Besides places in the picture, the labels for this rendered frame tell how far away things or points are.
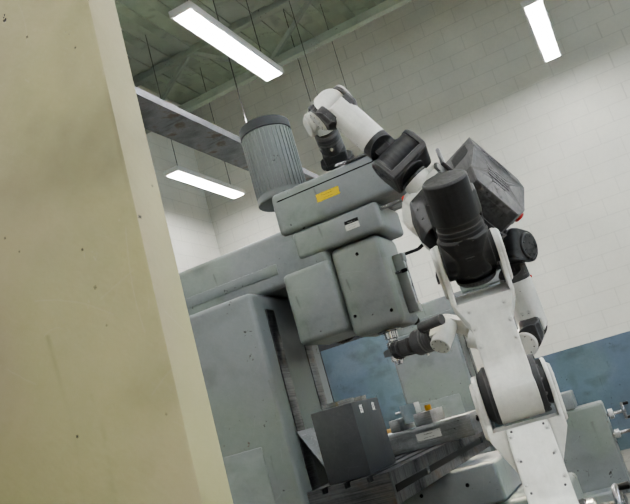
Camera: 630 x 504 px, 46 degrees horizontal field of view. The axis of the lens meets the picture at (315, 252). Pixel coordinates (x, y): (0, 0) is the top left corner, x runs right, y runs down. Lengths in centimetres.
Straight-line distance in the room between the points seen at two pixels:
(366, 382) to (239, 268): 689
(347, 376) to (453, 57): 428
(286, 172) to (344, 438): 114
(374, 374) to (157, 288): 867
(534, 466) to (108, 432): 116
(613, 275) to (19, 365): 832
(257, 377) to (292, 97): 823
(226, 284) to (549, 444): 137
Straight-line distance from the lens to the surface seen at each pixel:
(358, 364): 954
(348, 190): 254
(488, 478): 236
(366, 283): 251
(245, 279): 270
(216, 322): 261
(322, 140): 258
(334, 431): 197
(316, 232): 258
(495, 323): 186
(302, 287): 258
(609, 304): 896
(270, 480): 255
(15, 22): 106
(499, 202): 201
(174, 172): 869
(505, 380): 183
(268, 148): 276
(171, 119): 579
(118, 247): 87
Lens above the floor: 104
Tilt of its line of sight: 13 degrees up
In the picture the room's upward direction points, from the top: 16 degrees counter-clockwise
